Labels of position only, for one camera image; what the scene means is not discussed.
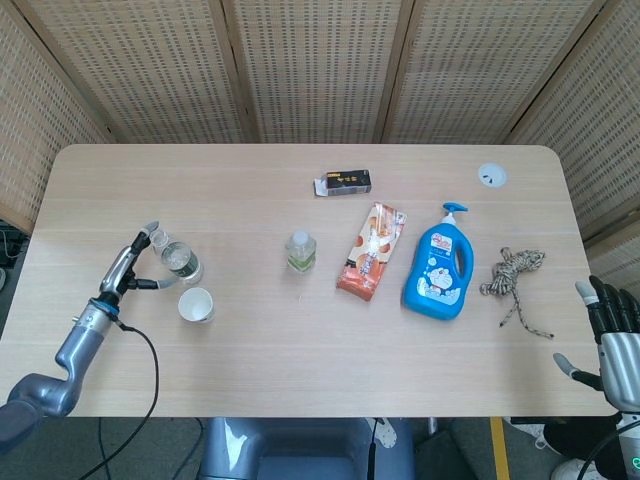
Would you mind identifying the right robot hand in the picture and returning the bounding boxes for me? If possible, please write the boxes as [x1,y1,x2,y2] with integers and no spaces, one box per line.
[552,275,640,414]

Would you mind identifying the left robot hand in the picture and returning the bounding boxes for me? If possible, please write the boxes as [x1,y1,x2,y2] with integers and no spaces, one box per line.
[98,220,180,301]

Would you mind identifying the transparent plastic bottle green label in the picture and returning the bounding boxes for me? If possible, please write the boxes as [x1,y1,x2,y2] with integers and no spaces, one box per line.
[149,228,205,285]

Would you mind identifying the white paper cup floral print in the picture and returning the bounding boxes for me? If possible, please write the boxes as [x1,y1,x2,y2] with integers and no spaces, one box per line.
[177,287,216,324]

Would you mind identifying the small bottle light green label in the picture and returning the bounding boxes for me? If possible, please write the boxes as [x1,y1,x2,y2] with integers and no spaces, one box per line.
[284,229,318,274]

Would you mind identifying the blue pump detergent bottle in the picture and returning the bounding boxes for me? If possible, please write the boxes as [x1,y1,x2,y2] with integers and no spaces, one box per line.
[402,201,476,322]

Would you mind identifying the small black carton box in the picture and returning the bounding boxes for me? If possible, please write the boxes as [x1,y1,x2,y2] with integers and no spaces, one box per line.
[313,169,374,198]

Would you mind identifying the blue-grey robot torso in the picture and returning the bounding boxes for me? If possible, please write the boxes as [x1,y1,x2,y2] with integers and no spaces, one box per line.
[199,417,416,480]

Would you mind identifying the orange biscuit box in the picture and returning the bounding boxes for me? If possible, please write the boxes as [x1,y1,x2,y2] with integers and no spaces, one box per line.
[335,201,408,304]

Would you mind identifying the woven rattan folding screen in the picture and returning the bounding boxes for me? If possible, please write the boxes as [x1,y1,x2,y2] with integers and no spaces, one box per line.
[0,0,640,296]

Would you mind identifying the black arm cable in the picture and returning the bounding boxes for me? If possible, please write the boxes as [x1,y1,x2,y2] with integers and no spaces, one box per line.
[74,322,161,480]

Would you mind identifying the white round cable grommet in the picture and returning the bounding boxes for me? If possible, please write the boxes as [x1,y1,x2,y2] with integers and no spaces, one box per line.
[477,162,509,189]

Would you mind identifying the black torso cable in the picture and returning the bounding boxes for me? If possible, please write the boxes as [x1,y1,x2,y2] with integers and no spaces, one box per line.
[367,417,379,480]

